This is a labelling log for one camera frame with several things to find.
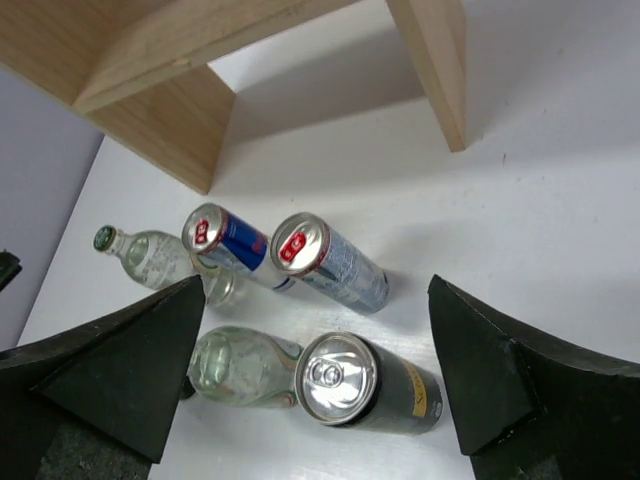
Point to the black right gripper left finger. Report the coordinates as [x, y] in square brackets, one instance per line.
[98, 401]

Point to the clear glass bottle front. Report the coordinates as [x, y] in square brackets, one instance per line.
[243, 367]

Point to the clear glass bottle green cap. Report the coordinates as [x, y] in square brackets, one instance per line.
[156, 260]

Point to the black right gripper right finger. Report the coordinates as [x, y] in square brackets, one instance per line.
[527, 404]

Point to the black can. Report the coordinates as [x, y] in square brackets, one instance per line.
[343, 380]

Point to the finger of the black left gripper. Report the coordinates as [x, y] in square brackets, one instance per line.
[10, 267]

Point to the wooden shelf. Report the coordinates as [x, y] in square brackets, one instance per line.
[140, 71]

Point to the red bull can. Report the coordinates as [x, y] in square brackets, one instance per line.
[306, 247]
[216, 237]

